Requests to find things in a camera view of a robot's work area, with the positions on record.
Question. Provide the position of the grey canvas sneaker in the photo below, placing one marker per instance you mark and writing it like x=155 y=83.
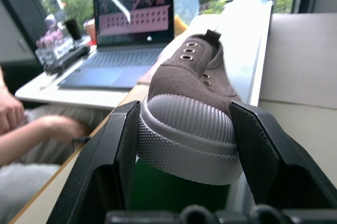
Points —
x=189 y=118

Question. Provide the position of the person's grey trousers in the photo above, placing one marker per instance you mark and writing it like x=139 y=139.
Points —
x=34 y=171

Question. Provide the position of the open grey laptop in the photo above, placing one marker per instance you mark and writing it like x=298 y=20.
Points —
x=123 y=47

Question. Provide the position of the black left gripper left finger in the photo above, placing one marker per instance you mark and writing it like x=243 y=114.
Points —
x=102 y=160

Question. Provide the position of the orange paper cup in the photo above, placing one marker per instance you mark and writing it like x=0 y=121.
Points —
x=90 y=29

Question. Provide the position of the person's bare hand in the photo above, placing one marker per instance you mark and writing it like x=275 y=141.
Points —
x=9 y=113

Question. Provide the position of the black cup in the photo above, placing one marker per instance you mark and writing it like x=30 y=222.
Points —
x=73 y=29

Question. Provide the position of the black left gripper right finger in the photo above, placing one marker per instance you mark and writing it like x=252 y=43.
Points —
x=276 y=160

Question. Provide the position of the green mat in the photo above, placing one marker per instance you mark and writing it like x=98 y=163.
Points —
x=173 y=192

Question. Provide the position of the white side table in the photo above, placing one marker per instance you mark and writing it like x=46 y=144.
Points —
x=73 y=89

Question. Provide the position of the clear plastic flower package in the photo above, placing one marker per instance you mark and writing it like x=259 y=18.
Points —
x=52 y=42

